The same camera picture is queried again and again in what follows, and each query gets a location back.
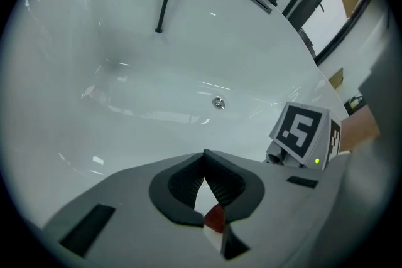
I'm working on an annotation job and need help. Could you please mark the black hand shower wand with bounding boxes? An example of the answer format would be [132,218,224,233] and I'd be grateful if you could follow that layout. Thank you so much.
[281,0,305,18]

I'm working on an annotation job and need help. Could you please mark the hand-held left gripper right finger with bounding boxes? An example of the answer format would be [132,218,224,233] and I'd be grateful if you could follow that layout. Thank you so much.
[203,149,266,260]

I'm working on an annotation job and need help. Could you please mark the person's right forearm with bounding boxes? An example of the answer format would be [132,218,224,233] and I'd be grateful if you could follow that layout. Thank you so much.
[340,103,381,153]

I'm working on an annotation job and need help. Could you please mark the black spout plate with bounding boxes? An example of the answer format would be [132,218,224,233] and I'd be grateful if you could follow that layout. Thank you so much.
[249,0,274,14]

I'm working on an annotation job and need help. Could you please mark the light wooden board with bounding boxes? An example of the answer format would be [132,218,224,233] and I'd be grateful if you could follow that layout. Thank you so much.
[327,67,345,90]

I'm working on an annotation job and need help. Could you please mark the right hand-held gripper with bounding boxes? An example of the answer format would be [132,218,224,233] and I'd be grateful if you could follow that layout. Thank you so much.
[266,101,342,171]

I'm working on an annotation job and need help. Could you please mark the black window frame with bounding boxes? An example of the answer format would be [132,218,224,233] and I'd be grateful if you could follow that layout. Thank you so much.
[282,0,378,67]

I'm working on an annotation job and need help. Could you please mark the black office chair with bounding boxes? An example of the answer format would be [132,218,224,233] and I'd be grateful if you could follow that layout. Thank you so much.
[343,95,367,117]

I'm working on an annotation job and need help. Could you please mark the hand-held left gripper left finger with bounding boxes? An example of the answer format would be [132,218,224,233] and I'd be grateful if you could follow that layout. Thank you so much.
[149,152,205,228]

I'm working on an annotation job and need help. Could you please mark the white bathtub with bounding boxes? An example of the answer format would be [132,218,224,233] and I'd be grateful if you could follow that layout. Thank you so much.
[0,0,351,230]

